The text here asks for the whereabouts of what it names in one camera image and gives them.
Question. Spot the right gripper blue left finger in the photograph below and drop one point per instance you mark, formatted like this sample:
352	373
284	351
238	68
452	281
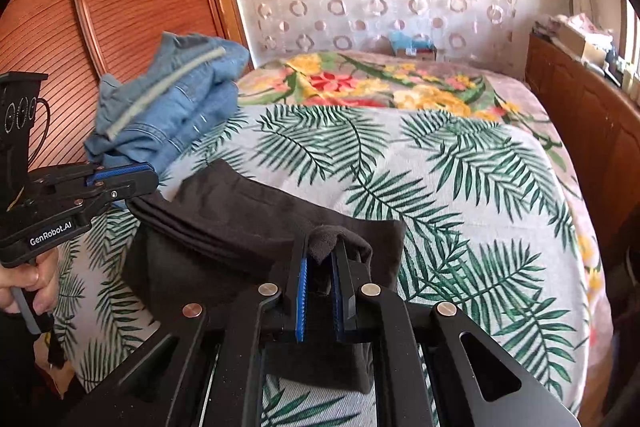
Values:
296	290

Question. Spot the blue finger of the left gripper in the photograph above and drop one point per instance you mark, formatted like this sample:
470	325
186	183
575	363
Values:
122	188
120	173

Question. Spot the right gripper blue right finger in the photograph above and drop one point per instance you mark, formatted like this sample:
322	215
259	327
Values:
343	294

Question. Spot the person left hand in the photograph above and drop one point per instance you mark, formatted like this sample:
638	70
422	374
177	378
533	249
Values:
41	278

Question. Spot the blue denim jeans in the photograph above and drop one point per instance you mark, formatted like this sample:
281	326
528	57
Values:
192	107

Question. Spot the palm leaf bed cover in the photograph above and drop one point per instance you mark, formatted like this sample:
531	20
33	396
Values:
410	364

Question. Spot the wooden headboard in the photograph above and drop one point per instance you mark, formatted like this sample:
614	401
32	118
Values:
75	42

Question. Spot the floral blanket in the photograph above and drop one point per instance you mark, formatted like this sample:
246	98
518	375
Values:
400	86

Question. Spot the blue tissue box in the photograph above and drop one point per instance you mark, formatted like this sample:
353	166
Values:
418	48

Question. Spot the long wooden cabinet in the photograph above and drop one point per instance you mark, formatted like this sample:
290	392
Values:
599	126

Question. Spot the cardboard box on cabinet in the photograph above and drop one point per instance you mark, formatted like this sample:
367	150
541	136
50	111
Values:
584	39

